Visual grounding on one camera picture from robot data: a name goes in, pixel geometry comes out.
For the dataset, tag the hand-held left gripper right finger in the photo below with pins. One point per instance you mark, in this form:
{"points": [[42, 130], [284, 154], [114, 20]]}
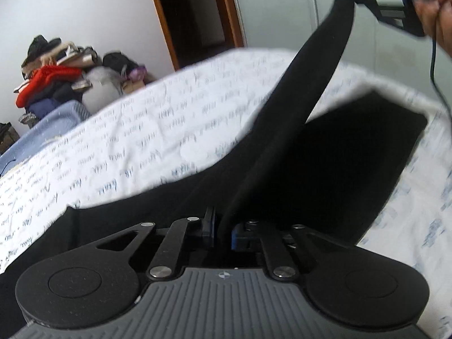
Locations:
{"points": [[236, 237]]}

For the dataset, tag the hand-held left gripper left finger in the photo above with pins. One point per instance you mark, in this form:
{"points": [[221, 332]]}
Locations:
{"points": [[210, 226]]}

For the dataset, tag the black pants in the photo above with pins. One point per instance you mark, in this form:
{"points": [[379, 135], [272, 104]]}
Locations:
{"points": [[282, 148]]}

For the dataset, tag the person's right hand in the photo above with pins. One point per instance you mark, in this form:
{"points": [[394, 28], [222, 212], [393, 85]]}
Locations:
{"points": [[435, 16]]}

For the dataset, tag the frosted glass wardrobe door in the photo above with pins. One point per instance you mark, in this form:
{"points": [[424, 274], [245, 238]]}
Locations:
{"points": [[275, 10]]}

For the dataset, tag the white script-printed bed sheet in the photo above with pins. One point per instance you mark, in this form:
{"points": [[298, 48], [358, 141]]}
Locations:
{"points": [[141, 130]]}

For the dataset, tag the purple cloth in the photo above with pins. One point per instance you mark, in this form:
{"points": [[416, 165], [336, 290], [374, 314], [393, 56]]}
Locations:
{"points": [[137, 72]]}

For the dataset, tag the grey bag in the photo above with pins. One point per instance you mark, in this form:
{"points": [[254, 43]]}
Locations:
{"points": [[102, 91]]}

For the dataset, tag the black bag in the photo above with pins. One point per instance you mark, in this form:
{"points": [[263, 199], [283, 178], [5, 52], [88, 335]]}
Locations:
{"points": [[118, 61]]}

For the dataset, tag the navy garment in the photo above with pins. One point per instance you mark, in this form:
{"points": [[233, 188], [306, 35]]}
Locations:
{"points": [[42, 107]]}

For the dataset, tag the black garment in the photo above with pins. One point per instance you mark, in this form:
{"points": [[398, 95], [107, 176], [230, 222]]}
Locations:
{"points": [[42, 46]]}

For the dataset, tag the wooden door frame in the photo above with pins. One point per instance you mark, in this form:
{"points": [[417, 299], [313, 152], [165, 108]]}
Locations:
{"points": [[166, 24]]}

